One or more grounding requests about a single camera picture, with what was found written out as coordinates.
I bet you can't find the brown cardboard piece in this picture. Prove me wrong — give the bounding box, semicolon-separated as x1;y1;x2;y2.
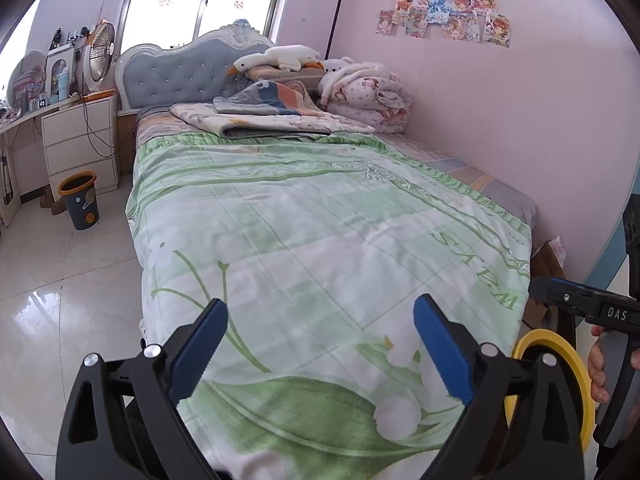
40;185;65;211

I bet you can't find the round desk fan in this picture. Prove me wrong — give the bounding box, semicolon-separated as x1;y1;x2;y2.
80;21;117;96

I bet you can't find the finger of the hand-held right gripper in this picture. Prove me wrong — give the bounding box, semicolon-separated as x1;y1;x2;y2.
529;277;593;347
549;278;601;297

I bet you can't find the group of cartoon wall posters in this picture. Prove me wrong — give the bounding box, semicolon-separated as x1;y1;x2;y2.
376;0;512;49

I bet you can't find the cream folded quilt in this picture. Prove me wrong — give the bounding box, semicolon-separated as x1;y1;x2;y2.
170;102;376;140

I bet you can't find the striped bed sheet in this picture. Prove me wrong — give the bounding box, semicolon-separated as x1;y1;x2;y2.
135;110;542;227

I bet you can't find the person's right hand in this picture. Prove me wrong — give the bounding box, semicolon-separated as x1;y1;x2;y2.
586;324;612;405

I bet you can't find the yellow rim trash bin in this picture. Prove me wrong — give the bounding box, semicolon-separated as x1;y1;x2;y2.
505;329;597;461

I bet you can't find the white plush toy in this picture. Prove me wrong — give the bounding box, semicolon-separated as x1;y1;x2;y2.
320;57;356;75

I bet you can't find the blue orange patterned blanket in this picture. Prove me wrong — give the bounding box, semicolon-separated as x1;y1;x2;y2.
213;80;326;117

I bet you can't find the pink printed rolled quilt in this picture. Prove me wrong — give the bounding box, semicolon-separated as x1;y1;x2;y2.
317;60;414;135

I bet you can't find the white arched cosmetic cabinet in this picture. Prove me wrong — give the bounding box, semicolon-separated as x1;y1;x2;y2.
45;44;76;101

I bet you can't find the white drawer nightstand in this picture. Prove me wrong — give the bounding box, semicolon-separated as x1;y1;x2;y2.
41;92;121;194

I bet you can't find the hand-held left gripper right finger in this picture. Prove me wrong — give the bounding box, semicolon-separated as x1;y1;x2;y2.
413;294;586;480

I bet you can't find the pink orange pillow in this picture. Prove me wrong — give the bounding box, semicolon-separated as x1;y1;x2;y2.
245;67;326;94

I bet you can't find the white desk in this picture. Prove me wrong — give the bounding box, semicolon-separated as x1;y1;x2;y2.
0;105;49;227

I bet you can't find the side window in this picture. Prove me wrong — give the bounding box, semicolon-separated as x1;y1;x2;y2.
0;0;42;63

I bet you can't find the round vanity mirror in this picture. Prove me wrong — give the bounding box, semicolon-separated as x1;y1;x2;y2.
7;51;47;111

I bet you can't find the large sliding window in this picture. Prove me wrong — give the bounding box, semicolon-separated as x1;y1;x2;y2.
117;0;291;54

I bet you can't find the black power cable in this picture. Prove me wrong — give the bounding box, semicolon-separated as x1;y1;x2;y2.
84;0;137;162

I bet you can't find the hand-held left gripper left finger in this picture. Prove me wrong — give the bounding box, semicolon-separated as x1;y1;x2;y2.
56;298;229;480

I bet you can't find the white goose plush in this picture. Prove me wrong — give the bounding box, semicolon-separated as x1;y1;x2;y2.
227;45;321;79

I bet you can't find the tall cardboard box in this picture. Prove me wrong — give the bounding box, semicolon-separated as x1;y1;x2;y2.
531;241;569;287

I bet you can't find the bed with blue tufted headboard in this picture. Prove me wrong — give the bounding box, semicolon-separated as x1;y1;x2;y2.
115;20;543;471

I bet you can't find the dark blue orange rim bin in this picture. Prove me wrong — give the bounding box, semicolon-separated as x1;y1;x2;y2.
57;171;100;231

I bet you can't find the black wall pipe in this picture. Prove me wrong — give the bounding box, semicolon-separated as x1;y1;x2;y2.
325;0;351;61

